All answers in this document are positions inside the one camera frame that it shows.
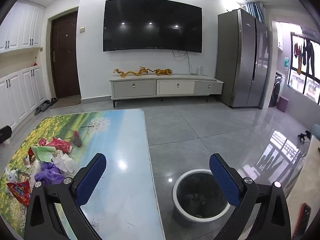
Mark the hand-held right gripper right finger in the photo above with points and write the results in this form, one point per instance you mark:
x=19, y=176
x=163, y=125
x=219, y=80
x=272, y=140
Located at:
x=225, y=180

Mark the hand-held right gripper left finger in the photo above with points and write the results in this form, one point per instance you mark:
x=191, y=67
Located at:
x=91, y=177

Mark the grey trash bin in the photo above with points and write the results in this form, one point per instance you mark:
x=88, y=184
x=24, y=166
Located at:
x=195, y=195

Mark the green paper sheet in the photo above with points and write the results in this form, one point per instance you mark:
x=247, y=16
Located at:
x=45, y=153

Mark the white plastic bag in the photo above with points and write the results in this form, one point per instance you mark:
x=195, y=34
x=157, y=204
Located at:
x=63, y=161

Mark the grey and red wrapper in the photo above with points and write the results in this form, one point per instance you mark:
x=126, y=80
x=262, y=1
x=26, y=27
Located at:
x=77, y=139

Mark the purple plastic bag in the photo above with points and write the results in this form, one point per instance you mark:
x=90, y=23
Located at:
x=47, y=173

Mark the red and white wrapper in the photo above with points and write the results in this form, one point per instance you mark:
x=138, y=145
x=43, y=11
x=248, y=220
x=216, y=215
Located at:
x=59, y=143

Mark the pink plastic wrapper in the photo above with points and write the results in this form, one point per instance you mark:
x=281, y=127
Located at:
x=43, y=142

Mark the red snack packet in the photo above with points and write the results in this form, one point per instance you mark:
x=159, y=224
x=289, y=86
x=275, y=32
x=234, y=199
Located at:
x=20, y=192

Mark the brown doormat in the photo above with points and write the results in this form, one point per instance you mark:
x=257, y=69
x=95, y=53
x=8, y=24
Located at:
x=66, y=102

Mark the small white crumpled bag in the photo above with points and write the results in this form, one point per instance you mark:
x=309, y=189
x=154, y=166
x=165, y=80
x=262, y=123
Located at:
x=11, y=175

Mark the grey slipper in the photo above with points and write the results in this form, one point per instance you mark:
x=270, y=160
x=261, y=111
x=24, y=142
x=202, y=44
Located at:
x=42, y=108

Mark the beige sofa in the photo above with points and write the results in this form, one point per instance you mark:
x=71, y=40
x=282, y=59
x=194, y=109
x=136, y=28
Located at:
x=310, y=180

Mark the dark slipper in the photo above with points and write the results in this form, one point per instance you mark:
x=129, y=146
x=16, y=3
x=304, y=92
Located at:
x=53, y=101

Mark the red phone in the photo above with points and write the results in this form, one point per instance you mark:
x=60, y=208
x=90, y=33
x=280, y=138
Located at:
x=302, y=217

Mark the black toy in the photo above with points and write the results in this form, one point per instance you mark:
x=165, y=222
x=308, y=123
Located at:
x=304, y=136

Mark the purple stool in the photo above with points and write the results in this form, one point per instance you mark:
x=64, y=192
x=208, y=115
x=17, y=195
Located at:
x=283, y=104

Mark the white television stand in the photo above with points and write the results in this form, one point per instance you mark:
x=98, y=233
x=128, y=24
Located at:
x=135, y=87

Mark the grey washing machine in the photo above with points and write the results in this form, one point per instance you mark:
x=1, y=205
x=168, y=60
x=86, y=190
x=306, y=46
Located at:
x=276, y=90

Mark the golden dragon figurine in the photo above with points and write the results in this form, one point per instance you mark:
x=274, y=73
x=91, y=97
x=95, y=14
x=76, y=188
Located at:
x=143, y=71
x=122, y=73

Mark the white lower cabinet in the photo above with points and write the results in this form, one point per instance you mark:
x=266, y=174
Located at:
x=15, y=97

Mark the white power strip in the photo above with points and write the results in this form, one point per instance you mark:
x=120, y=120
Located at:
x=199, y=71

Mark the dark brown entrance door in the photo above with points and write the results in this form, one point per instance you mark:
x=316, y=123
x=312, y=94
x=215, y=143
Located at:
x=65, y=60

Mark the silver double-door fridge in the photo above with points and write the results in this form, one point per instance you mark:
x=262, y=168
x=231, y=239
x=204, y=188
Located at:
x=235, y=60

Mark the golden tiger figurine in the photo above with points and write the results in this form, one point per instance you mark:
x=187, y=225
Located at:
x=163, y=72

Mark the large window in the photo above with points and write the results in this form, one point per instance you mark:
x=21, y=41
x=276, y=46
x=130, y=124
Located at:
x=300, y=80

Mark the small red ornament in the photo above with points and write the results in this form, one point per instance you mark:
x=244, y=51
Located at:
x=35, y=62

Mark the hanging black clothes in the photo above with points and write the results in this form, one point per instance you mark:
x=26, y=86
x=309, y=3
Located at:
x=309, y=55

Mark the blue curtain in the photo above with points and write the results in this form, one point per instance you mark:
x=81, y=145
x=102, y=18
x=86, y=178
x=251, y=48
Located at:
x=256, y=10

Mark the beige light switch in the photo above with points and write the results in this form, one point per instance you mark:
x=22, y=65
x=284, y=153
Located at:
x=82, y=29

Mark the black wall television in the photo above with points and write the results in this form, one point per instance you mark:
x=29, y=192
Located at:
x=152, y=25

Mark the white upper wall cabinet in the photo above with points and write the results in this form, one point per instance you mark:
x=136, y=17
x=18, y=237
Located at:
x=22, y=25

